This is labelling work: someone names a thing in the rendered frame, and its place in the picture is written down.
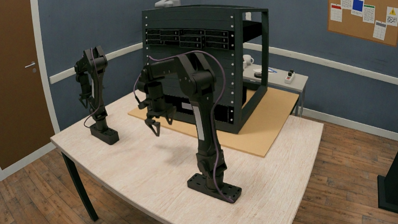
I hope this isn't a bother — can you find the tan wooden board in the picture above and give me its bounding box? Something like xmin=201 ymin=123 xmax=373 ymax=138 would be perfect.
xmin=128 ymin=87 xmax=299 ymax=158

